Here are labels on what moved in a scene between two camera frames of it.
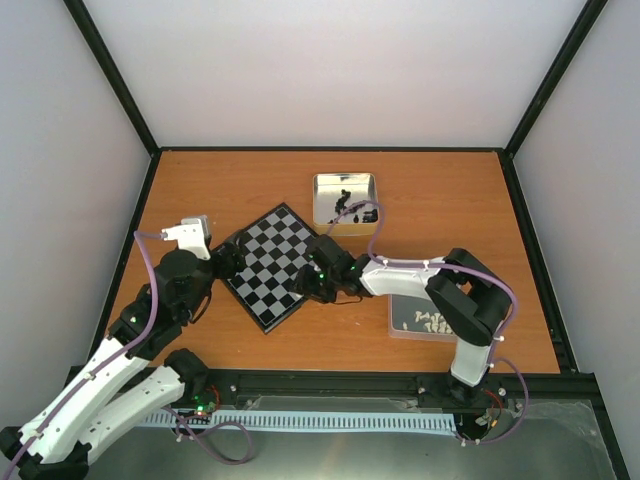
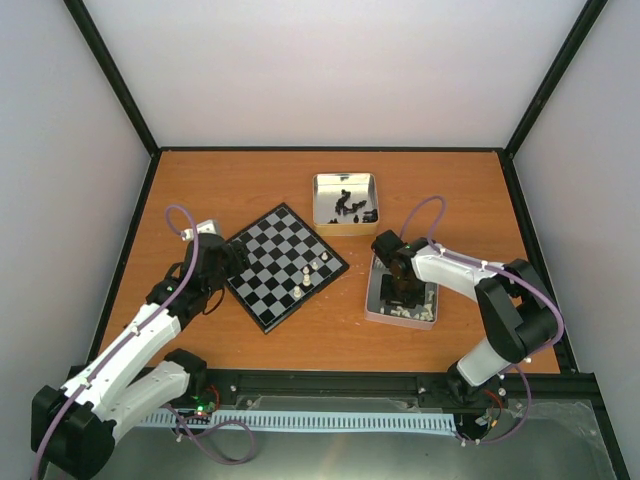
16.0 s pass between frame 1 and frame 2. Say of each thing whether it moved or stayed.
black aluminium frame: stayed
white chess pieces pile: moved
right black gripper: moved
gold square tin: stayed
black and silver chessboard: stayed
